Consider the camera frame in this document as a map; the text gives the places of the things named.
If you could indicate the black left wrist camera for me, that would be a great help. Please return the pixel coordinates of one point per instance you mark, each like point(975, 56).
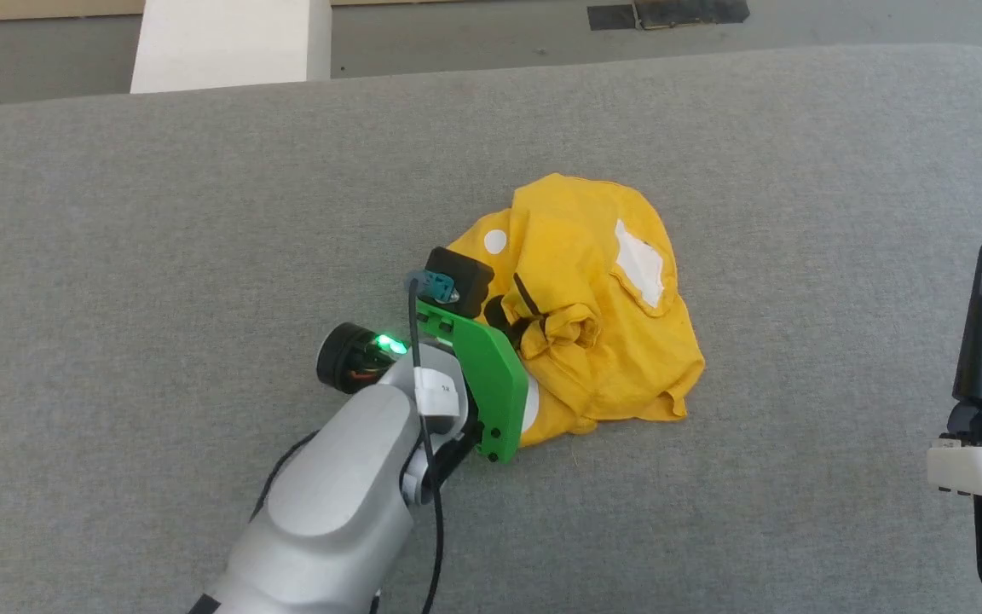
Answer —
point(461, 277)

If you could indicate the small black floor mat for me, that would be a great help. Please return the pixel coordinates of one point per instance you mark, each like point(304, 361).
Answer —
point(610, 17)

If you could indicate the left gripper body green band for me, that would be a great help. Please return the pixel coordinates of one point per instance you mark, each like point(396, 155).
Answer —
point(491, 392)

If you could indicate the yellow garment with white patches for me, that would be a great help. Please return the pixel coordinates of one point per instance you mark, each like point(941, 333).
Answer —
point(593, 256)

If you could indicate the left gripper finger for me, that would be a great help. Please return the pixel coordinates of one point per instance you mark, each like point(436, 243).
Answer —
point(528, 295)
point(499, 314)

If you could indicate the large black floor mat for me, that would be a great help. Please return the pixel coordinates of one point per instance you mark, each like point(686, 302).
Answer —
point(696, 12)

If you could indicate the white rectangular block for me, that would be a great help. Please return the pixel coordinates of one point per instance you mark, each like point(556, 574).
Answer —
point(227, 43)

